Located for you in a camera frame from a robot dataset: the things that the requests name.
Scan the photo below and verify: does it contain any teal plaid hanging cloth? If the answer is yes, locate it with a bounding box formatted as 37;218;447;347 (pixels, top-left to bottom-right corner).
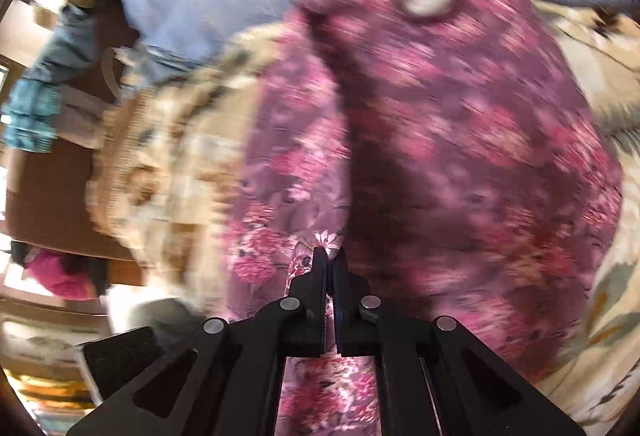
2;4;98;153

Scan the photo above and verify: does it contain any purple floral garment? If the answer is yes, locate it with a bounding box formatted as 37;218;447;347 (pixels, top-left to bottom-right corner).
219;0;625;436

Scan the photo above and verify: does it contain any white charger cable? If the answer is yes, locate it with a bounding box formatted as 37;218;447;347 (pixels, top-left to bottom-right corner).
100;46;132;104

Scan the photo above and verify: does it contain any magenta pink cloth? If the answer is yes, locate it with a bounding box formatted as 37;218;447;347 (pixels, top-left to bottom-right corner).
25;248;98;302

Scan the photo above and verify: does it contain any brown wooden bedside furniture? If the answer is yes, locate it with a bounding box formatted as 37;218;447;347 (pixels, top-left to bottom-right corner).
4;4;142;286

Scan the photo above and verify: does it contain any beige leaf-pattern fleece blanket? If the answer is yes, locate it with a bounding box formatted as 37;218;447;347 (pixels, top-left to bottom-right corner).
89;0;639;433

